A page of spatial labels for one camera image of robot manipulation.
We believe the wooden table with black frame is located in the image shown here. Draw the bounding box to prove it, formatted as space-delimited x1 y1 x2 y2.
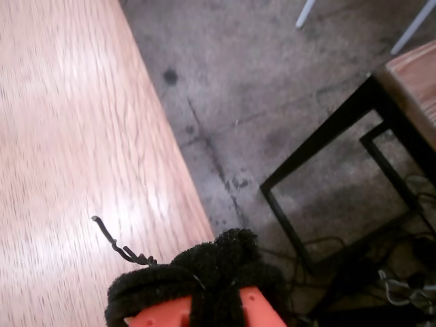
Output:
260 39 436 275

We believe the white chair leg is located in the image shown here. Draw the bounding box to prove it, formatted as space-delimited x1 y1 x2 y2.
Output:
390 0 436 55
295 0 316 29

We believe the black zip tie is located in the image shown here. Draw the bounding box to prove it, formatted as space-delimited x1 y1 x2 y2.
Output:
91 215 158 267

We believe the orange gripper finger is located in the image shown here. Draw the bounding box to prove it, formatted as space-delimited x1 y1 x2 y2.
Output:
171 228 290 327
104 262 206 327

